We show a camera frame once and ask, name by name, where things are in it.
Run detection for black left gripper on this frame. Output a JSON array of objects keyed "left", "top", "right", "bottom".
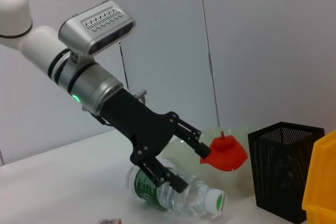
[{"left": 100, "top": 88, "right": 213, "bottom": 194}]

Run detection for clear water bottle green label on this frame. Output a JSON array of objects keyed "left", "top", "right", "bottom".
[{"left": 127, "top": 165, "right": 228, "bottom": 218}]

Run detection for red-orange toy fruit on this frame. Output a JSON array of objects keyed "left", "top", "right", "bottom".
[{"left": 199, "top": 129, "right": 249, "bottom": 173}]

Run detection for clear wavy glass fruit plate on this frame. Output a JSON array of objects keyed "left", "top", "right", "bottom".
[{"left": 160, "top": 125, "right": 253, "bottom": 191}]

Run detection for beige eraser with barcode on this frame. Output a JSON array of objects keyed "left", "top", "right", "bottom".
[{"left": 97, "top": 217, "right": 122, "bottom": 224}]

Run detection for black mesh pen holder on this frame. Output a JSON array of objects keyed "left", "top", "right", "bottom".
[{"left": 247, "top": 121, "right": 326, "bottom": 223}]

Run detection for yellow plastic storage bin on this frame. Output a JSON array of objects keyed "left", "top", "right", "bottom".
[{"left": 301, "top": 129, "right": 336, "bottom": 224}]

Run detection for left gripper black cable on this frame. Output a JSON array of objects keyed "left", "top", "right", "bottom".
[{"left": 90, "top": 112, "right": 113, "bottom": 128}]

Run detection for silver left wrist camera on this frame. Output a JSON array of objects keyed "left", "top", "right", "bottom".
[{"left": 58, "top": 0, "right": 137, "bottom": 58}]

